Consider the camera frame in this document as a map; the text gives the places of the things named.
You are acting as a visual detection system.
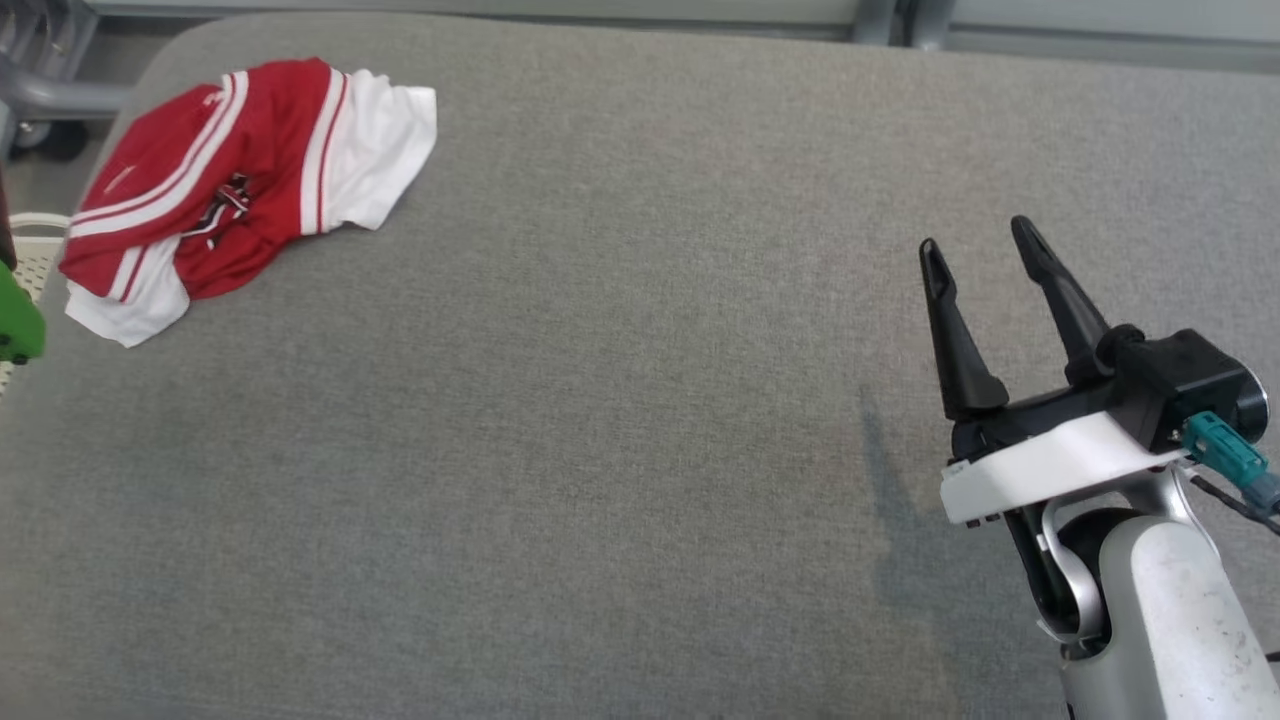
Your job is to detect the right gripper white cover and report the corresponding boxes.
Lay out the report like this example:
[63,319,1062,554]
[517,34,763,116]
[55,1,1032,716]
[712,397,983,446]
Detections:
[918,215,1191,526]

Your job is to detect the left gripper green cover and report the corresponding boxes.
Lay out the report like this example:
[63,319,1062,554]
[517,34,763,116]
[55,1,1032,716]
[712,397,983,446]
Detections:
[0,258,47,366]

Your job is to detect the red basketball jersey white sleeves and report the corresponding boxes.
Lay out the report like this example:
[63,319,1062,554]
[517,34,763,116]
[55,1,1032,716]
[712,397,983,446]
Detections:
[58,57,438,349]

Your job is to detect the white perforated laundry basket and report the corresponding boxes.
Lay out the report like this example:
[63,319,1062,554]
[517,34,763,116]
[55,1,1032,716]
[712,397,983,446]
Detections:
[0,212,71,396]

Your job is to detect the black caster wheel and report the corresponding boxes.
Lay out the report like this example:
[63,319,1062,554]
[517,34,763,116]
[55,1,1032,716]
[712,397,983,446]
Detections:
[15,120,89,162]

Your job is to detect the grey fabric sofa cushion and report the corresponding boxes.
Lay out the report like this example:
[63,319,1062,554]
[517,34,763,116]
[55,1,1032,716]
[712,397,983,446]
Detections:
[0,10,1280,720]

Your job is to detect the right teal cable connector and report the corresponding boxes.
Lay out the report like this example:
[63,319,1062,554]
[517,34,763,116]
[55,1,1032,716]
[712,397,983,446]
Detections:
[1180,410,1280,513]

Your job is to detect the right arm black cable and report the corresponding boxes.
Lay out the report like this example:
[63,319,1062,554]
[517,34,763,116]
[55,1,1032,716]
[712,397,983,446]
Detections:
[1190,475,1280,526]

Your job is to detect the grey rounded partition post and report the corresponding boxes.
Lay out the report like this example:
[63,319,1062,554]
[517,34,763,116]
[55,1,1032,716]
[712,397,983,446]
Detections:
[910,0,956,49]
[853,0,898,44]

